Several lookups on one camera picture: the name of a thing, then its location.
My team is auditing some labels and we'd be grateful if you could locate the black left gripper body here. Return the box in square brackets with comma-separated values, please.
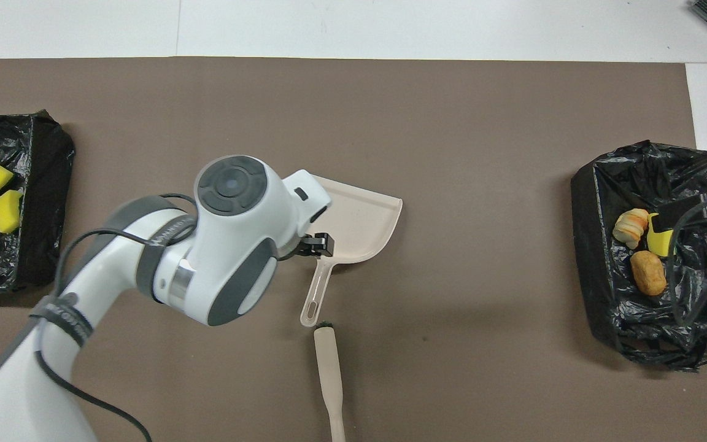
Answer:
[277, 236, 317, 263]

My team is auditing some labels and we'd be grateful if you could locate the beige plastic dustpan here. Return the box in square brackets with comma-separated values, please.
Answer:
[299, 175, 404, 328]

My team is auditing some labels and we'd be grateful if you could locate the pale toy croissant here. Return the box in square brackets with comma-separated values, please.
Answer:
[612, 208, 651, 250]

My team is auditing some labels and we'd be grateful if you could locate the brown toy bread roll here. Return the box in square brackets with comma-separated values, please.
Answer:
[629, 250, 668, 297]

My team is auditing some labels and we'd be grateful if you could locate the beige hand brush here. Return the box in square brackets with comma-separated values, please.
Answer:
[313, 320, 347, 442]

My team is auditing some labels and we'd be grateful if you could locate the small yellow sponge piece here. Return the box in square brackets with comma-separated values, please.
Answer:
[0, 189, 25, 235]

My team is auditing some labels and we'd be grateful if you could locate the black bag-lined bin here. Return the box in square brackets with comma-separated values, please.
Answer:
[570, 140, 707, 372]
[0, 109, 75, 294]

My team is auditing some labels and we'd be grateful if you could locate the brown table mat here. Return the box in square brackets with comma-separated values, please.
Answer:
[0, 57, 707, 442]

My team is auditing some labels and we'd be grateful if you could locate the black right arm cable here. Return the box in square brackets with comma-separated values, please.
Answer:
[665, 190, 707, 327]

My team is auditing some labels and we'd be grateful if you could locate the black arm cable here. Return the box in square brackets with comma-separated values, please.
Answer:
[665, 190, 707, 327]
[33, 193, 199, 442]

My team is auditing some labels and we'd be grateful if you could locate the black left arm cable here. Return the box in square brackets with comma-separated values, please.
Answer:
[33, 193, 199, 442]

